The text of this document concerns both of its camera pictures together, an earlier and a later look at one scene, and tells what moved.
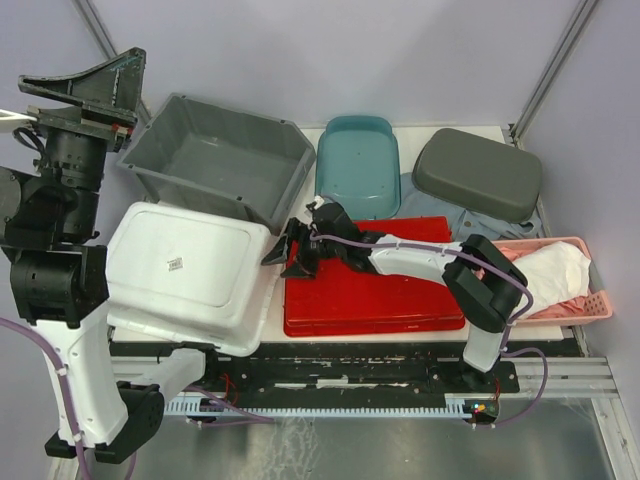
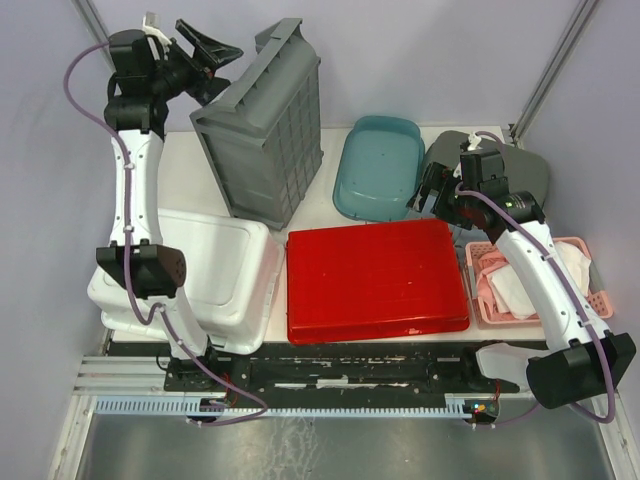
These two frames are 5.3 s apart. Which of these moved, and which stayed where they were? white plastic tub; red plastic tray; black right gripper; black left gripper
Moved: black right gripper; black left gripper
Stayed: white plastic tub; red plastic tray
